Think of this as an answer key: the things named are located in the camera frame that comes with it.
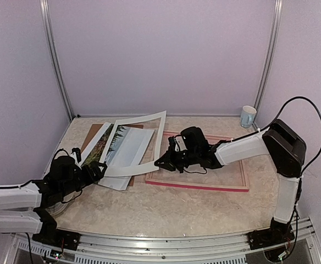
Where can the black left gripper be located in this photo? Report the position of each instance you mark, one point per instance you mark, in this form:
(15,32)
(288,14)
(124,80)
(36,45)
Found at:
(98,175)

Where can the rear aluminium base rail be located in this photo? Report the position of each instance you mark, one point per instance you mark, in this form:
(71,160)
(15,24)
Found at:
(121,116)

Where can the aluminium corner post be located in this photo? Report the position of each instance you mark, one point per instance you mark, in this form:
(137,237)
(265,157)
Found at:
(273,37)
(47,24)

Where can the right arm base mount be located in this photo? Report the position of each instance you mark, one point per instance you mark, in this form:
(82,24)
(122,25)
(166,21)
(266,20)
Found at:
(276,234)

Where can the light blue mug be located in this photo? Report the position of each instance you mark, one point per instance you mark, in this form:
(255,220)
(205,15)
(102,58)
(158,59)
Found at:
(248,114)

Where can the forest landscape photo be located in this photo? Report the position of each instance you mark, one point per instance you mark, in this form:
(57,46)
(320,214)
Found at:
(94,148)

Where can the left aluminium corner post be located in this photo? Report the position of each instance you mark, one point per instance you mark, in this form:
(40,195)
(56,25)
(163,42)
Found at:
(47,24)

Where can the front aluminium rail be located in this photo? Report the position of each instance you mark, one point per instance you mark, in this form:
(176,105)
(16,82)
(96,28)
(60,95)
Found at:
(225,248)

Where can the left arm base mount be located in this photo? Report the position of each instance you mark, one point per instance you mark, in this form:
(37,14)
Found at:
(49,234)

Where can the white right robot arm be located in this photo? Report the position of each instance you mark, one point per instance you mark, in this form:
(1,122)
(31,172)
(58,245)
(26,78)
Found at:
(234,150)

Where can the pink wooden picture frame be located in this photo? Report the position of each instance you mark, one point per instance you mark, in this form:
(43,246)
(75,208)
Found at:
(232,177)

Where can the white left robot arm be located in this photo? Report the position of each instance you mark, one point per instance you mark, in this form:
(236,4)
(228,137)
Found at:
(23,207)

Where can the white paper sheets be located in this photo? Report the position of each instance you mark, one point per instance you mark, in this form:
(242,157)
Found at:
(133,145)

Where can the right aluminium corner post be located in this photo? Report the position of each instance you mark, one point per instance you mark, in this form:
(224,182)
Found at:
(273,37)

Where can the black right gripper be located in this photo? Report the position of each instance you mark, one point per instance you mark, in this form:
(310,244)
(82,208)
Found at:
(169,160)

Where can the brown backing board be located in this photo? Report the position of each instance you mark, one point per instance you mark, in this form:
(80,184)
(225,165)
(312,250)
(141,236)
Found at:
(94,132)

